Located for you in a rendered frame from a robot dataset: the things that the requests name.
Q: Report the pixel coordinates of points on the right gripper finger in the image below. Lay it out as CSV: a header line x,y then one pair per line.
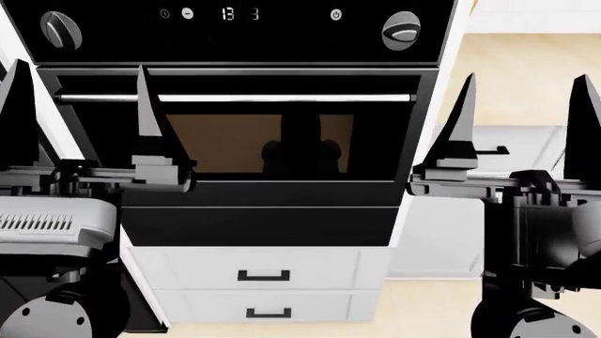
x,y
584,134
462,130

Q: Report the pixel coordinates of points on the round white power button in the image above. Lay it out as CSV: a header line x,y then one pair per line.
x,y
335,14

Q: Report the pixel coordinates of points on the black built-in oven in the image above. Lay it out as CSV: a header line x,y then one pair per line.
x,y
282,45

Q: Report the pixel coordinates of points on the round white minus button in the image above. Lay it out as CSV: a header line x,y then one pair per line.
x,y
187,13

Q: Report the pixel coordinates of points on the white gripper camera box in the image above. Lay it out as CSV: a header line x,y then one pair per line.
x,y
56,218
589,229

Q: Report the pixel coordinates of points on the white digital oven display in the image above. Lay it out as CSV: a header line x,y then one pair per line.
x,y
239,14

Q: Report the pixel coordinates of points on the grey level-grip oven knob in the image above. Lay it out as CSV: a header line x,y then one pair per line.
x,y
400,31

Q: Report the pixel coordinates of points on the grey slanted-grip oven knob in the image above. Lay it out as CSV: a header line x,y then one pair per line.
x,y
60,30

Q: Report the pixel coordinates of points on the white left gripper camera box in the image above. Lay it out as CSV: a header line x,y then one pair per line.
x,y
56,218

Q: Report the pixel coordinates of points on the short white drawer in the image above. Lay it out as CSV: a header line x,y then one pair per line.
x,y
206,306

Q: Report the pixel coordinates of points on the white side cabinet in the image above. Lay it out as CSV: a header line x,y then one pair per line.
x,y
436,236

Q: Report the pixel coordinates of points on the black glass oven door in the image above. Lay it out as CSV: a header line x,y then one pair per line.
x,y
375,141

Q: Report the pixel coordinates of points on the white right gripper camera box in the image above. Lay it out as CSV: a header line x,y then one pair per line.
x,y
589,229

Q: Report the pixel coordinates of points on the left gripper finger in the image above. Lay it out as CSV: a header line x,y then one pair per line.
x,y
150,123
19,116

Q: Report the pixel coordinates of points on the tall white drawer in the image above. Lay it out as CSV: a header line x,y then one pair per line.
x,y
197,267

